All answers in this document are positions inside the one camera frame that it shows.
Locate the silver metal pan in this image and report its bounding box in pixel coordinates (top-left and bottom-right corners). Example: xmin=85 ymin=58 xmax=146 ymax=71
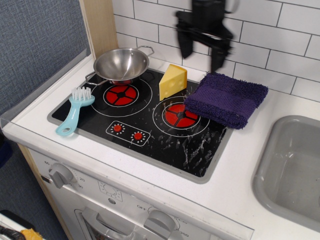
xmin=85 ymin=45 xmax=155 ymax=86

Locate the yellow toy cheese wedge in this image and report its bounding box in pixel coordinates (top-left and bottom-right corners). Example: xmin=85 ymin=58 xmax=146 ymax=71
xmin=158 ymin=64 xmax=188 ymax=101

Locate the grey sink basin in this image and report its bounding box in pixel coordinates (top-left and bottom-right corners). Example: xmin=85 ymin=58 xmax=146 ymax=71
xmin=252 ymin=115 xmax=320 ymax=232

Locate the light wooden side post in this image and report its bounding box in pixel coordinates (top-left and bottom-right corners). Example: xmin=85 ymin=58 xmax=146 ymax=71
xmin=79 ymin=0 xmax=119 ymax=59

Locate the grey left oven knob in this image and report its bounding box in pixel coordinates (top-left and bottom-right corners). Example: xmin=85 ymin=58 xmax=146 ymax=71
xmin=48 ymin=163 xmax=74 ymax=189

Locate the yellow cloth object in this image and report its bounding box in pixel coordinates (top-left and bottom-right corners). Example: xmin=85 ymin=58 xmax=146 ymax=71
xmin=20 ymin=228 xmax=44 ymax=240

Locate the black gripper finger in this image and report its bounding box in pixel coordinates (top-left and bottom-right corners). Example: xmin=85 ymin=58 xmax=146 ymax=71
xmin=177 ymin=26 xmax=194 ymax=59
xmin=211 ymin=46 xmax=230 ymax=73

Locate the black toy stove top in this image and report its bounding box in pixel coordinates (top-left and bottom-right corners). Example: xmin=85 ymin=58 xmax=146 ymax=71
xmin=47 ymin=68 xmax=234 ymax=185

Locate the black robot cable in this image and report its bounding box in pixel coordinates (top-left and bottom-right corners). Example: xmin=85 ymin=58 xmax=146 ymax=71
xmin=224 ymin=0 xmax=240 ymax=14

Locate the grey oven knob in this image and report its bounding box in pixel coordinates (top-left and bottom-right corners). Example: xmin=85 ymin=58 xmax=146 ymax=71
xmin=48 ymin=163 xmax=74 ymax=189
xmin=143 ymin=210 xmax=176 ymax=239

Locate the white toy oven front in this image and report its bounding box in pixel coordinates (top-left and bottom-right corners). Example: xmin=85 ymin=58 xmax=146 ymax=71
xmin=30 ymin=150 xmax=254 ymax=240

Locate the light blue dish brush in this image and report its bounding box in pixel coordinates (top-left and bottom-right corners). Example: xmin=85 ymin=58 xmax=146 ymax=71
xmin=55 ymin=86 xmax=95 ymax=136

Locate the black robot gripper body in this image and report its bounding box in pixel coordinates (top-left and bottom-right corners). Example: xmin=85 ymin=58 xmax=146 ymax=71
xmin=175 ymin=0 xmax=233 ymax=49

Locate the purple towel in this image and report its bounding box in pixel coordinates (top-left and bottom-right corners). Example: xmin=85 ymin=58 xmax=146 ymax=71
xmin=184 ymin=73 xmax=269 ymax=130

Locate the grey right oven knob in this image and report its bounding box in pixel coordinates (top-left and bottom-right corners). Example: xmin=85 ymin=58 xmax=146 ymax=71
xmin=143 ymin=210 xmax=176 ymax=239

